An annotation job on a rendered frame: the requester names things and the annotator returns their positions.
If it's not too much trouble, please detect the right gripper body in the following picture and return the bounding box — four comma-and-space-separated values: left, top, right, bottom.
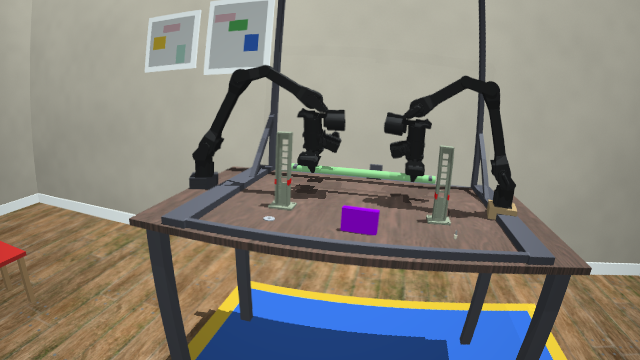
297, 129, 323, 167

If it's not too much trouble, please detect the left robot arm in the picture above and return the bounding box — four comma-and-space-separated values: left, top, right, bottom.
384, 76, 516, 209

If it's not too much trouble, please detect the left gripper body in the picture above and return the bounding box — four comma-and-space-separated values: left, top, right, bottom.
405, 136, 425, 176

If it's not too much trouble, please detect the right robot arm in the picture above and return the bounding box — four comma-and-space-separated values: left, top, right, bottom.
192, 65, 345, 177

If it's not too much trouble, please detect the purple block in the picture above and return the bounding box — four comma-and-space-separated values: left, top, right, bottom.
340, 206, 380, 235

